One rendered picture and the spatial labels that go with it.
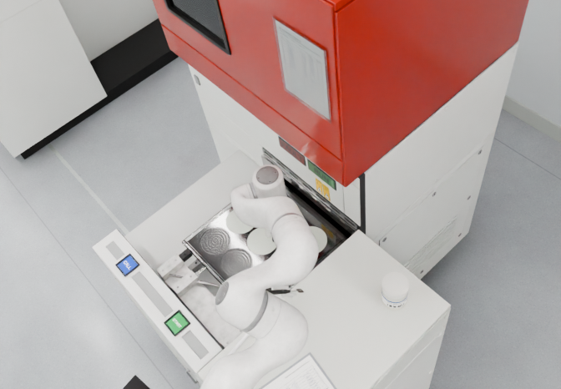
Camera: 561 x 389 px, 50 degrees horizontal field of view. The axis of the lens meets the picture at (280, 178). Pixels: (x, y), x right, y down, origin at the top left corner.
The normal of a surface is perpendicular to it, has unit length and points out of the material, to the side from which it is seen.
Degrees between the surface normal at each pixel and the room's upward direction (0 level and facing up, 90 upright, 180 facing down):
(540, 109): 90
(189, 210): 0
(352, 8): 90
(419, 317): 0
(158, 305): 0
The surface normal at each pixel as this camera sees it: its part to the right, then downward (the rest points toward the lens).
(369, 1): 0.67, 0.55
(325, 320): -0.12, -0.58
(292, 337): 0.44, 0.01
